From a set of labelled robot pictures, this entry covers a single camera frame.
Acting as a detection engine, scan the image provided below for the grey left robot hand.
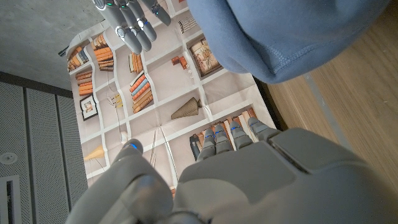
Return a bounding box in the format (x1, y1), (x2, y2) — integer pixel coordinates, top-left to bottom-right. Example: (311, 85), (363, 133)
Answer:
(65, 116), (398, 224)

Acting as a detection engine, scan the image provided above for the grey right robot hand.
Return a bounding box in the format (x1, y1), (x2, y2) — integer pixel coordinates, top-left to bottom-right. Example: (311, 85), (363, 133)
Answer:
(92, 0), (172, 55)

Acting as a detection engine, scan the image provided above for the blue hoodie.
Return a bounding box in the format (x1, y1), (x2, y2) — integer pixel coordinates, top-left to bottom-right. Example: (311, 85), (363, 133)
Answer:
(186, 0), (391, 85)

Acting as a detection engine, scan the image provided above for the printed bookshelf backdrop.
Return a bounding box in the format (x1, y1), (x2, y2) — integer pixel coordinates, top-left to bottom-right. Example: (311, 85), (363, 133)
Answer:
(67, 0), (277, 200)

